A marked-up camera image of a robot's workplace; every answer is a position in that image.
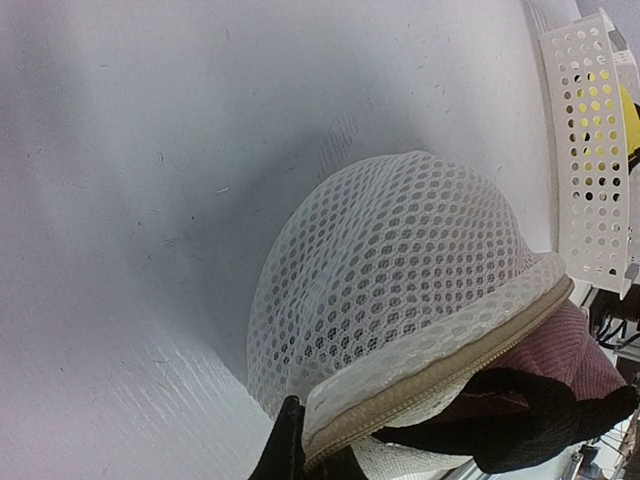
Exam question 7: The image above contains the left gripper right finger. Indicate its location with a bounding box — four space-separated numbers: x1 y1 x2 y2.
314 446 367 480

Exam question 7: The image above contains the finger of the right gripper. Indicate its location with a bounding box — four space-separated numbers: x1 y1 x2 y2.
449 368 639 473

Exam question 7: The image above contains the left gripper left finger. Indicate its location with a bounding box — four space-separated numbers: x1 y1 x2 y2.
252 395 305 480

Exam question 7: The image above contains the white mesh laundry bag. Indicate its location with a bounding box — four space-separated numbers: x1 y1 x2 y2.
247 151 573 479

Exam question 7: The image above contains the yellow bra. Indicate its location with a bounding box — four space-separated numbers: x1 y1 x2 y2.
574 69 640 186

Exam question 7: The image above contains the white plastic basket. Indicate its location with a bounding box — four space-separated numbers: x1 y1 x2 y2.
539 10 639 297

